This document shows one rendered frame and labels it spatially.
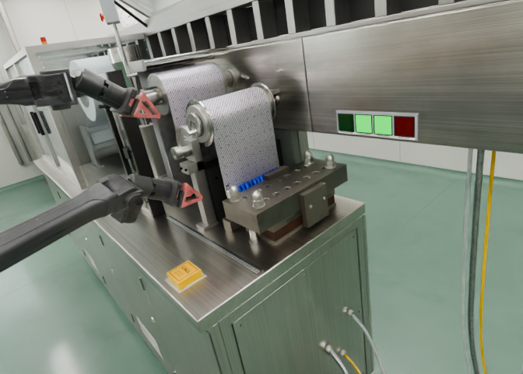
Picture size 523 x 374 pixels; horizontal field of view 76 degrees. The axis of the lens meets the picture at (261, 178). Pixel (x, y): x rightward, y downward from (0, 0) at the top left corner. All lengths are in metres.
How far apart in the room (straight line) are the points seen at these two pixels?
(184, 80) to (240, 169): 0.38
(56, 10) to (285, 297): 6.14
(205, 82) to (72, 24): 5.49
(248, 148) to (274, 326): 0.53
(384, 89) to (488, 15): 0.26
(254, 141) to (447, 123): 0.55
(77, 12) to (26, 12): 0.70
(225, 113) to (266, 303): 0.55
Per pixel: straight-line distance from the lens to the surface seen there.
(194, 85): 1.24
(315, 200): 1.02
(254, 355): 1.01
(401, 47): 0.93
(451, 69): 0.89
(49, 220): 0.75
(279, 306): 0.99
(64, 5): 6.70
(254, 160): 1.10
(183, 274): 0.93
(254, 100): 1.09
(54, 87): 0.89
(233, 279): 0.90
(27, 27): 6.54
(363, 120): 1.01
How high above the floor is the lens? 1.44
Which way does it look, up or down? 22 degrees down
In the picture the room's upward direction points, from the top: 10 degrees counter-clockwise
